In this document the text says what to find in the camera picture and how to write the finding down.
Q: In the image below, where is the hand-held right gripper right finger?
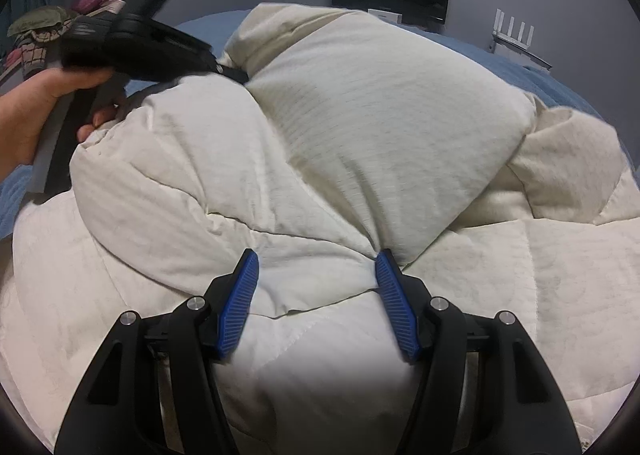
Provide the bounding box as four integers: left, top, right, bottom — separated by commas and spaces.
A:
375, 249, 583, 455

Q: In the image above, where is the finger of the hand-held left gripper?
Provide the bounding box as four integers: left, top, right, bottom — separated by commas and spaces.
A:
212, 60, 251, 85

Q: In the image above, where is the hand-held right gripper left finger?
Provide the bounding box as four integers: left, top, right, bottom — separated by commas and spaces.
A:
54, 248, 261, 455

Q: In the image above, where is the cream hooded puffer jacket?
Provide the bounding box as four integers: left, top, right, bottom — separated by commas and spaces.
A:
0, 2, 640, 455

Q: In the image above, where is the pile of clothes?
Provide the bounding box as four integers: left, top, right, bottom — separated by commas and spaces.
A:
0, 4, 83, 86

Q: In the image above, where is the person's left hand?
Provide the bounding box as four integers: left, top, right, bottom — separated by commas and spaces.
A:
0, 68, 128, 182

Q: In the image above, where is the small white box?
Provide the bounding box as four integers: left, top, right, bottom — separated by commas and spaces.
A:
367, 8, 404, 24

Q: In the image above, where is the blue fleece blanket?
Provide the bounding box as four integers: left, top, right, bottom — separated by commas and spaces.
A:
0, 10, 606, 241

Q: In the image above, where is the white router with antennas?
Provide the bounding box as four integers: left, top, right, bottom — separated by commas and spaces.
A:
489, 8, 554, 71

